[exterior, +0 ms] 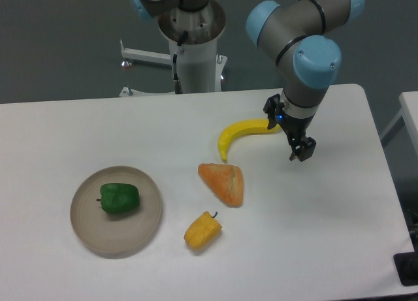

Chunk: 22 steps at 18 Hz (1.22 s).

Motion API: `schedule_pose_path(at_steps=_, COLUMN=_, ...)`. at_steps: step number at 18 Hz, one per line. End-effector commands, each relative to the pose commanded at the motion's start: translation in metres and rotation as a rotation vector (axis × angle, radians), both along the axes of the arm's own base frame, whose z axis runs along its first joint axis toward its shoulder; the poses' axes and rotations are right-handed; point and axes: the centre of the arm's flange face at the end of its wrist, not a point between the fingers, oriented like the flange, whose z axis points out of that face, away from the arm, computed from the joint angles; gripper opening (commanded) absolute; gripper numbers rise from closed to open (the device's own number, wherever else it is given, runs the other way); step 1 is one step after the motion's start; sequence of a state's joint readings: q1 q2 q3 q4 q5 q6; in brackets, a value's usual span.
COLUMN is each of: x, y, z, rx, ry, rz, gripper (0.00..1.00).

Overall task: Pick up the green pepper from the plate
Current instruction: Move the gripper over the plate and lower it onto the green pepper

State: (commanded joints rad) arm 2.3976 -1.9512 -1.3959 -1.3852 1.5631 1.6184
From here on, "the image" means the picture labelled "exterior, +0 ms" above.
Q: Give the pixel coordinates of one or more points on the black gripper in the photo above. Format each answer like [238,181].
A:
[294,121]

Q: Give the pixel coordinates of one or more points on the green toy pepper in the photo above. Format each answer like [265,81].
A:
[118,198]

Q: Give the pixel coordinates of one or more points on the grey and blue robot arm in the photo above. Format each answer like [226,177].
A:
[292,37]

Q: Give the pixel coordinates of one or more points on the yellow toy pepper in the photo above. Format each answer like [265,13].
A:
[202,231]

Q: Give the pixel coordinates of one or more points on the beige round plate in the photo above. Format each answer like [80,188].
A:
[115,236]

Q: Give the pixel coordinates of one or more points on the yellow toy banana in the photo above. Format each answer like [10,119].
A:
[242,128]

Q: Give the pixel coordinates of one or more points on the orange toy bread wedge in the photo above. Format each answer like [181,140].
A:
[226,181]

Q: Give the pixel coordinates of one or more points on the white side table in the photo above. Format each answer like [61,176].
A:
[406,116]

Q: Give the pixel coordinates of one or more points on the black device at table edge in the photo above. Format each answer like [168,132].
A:
[406,266]

